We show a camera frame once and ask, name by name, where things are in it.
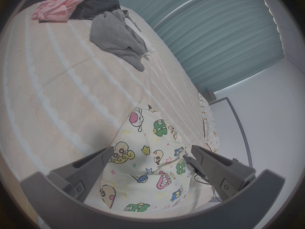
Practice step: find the white printed pyjama top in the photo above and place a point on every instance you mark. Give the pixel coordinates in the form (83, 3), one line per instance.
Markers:
(147, 166)

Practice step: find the black garment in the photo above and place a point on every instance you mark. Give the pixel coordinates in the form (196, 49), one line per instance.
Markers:
(95, 6)

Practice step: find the grey garment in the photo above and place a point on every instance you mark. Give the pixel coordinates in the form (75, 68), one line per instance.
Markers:
(114, 37)

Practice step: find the grey bedside table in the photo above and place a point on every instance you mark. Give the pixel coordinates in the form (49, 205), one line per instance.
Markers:
(205, 91)

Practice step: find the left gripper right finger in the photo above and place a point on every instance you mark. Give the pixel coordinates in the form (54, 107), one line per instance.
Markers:
(221, 175)

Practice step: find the white printed pillow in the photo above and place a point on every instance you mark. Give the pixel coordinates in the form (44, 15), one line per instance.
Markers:
(211, 127)

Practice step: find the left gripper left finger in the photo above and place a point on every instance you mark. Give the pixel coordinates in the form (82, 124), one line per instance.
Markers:
(83, 175)

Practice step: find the bed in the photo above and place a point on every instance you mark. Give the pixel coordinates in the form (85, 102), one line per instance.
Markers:
(71, 80)

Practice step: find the white garment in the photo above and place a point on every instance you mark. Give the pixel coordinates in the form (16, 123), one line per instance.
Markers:
(146, 44)

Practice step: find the blue-green curtain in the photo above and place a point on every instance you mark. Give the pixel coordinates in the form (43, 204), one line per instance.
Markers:
(154, 3)
(226, 39)

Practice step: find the pink garment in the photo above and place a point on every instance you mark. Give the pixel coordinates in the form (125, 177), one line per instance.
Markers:
(59, 6)

